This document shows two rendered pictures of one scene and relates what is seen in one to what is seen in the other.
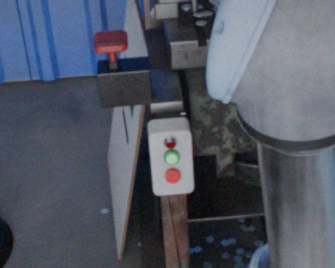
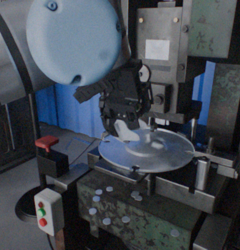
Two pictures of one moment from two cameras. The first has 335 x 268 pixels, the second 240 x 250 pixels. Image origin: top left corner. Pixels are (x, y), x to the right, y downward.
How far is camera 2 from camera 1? 0.88 m
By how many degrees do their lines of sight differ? 33
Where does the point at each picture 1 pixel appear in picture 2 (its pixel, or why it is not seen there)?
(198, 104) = (80, 190)
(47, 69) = not seen: hidden behind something
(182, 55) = (92, 161)
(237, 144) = (98, 222)
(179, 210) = (61, 240)
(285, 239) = not seen: outside the picture
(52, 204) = not seen: hidden behind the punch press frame
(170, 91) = (71, 177)
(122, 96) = (45, 170)
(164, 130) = (41, 196)
